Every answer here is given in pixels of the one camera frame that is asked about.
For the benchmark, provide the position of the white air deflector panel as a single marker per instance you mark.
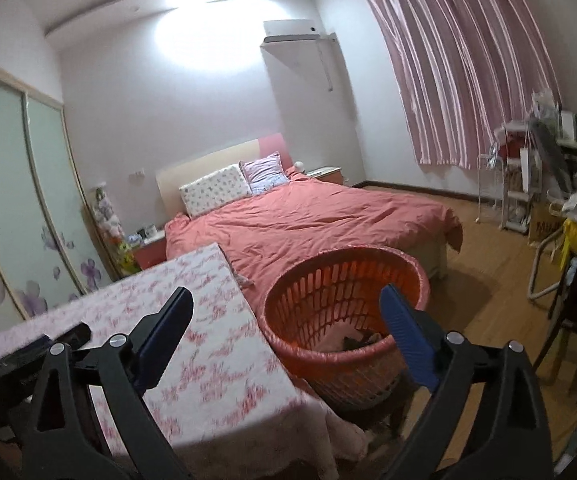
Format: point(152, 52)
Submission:
point(301, 57)

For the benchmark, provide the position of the pink striped curtain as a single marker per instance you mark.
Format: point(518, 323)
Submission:
point(448, 60)

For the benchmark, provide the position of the dark wooden stool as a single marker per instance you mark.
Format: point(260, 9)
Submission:
point(393, 420)

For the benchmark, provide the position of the stuffed toy bouquet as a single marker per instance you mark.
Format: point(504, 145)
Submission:
point(113, 230)

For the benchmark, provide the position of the beige and pink headboard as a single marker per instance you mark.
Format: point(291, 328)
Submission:
point(193, 165)

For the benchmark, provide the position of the pale wooden bedside table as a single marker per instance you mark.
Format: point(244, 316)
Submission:
point(326, 175)

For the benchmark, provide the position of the orange plastic laundry basket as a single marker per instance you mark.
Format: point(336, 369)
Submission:
point(348, 380)

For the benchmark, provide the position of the red duvet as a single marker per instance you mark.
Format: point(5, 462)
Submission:
point(318, 220)

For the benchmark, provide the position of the flower print sliding wardrobe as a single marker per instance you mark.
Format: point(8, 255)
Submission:
point(13, 185)

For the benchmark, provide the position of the white shelf rack with clutter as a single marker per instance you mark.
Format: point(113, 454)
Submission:
point(568, 130)

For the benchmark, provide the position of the brown paper bag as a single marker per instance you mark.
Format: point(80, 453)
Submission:
point(546, 225)

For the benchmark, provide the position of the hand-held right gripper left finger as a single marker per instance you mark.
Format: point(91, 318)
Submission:
point(168, 332)

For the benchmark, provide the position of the red bedside table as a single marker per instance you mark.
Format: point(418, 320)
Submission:
point(151, 252)

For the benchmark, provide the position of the white floral pillow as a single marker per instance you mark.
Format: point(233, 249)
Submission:
point(213, 190)

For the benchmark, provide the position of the white air conditioner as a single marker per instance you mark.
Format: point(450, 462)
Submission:
point(291, 30)

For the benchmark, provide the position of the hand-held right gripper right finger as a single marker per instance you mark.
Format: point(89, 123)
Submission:
point(408, 340)

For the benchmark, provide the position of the black and white patterned clothes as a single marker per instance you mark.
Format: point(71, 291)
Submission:
point(368, 339)

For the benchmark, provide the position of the pink striped pillow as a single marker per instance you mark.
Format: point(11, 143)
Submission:
point(263, 172)

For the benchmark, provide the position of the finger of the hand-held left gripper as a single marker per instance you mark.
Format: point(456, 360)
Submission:
point(18, 357)
point(76, 336)

